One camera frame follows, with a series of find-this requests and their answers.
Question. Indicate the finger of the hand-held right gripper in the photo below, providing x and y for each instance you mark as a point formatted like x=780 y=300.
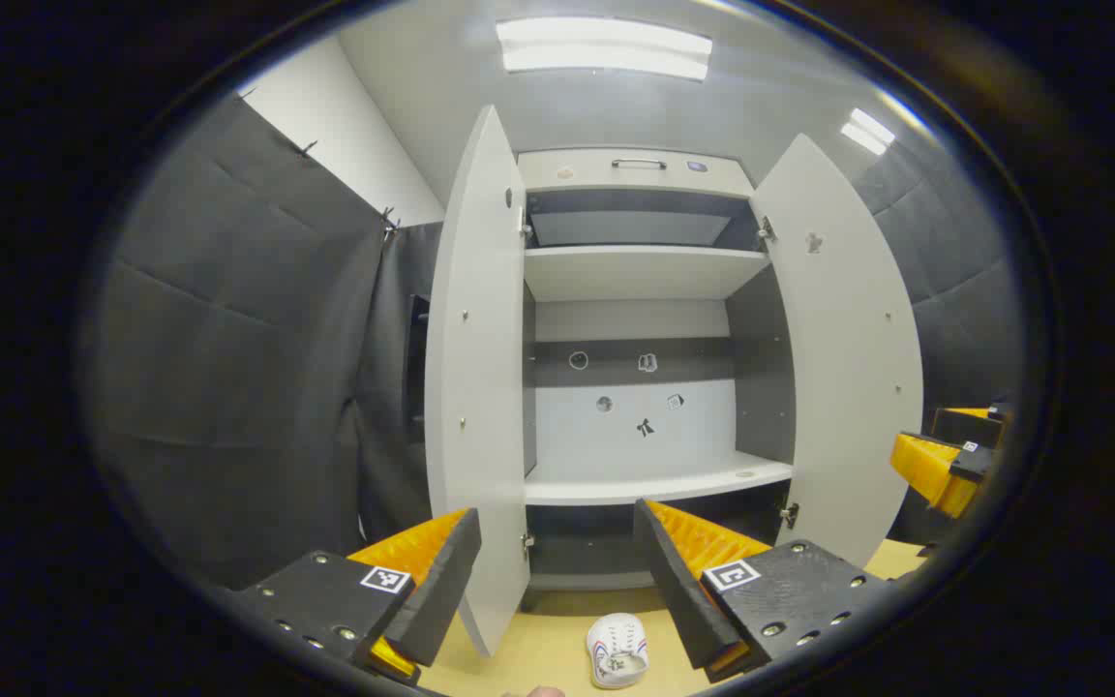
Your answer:
x=935 y=469
x=969 y=424

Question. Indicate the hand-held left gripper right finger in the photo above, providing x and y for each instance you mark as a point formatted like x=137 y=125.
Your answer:
x=678 y=590

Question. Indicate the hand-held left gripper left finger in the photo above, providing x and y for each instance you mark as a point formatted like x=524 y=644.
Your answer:
x=441 y=581

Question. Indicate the white shoe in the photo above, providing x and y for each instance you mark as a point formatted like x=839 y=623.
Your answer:
x=617 y=651

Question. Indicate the grey shoe cabinet door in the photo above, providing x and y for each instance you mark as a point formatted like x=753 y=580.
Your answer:
x=848 y=368
x=475 y=387

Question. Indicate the grey shoe cabinet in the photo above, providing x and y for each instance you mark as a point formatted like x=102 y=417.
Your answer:
x=635 y=271

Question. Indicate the grey cabinet drawer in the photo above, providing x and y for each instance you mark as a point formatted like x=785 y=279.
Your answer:
x=577 y=174

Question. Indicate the small ceiling light panel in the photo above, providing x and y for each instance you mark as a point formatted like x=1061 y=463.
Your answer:
x=869 y=131

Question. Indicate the black backdrop cloth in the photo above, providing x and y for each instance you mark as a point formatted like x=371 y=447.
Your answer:
x=228 y=339

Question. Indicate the large ceiling light panel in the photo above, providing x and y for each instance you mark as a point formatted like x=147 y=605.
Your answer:
x=606 y=48

